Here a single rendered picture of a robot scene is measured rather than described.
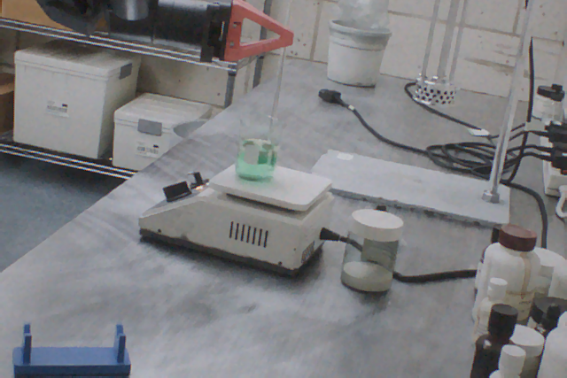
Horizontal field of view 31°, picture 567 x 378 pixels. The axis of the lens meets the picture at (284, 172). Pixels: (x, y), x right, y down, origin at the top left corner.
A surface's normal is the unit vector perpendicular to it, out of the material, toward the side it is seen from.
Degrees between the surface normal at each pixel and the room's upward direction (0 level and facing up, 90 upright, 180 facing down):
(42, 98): 93
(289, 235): 90
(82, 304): 0
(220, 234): 90
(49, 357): 0
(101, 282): 0
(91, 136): 93
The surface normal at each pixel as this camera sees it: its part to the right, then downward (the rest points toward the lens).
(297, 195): 0.15, -0.94
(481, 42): -0.22, 0.26
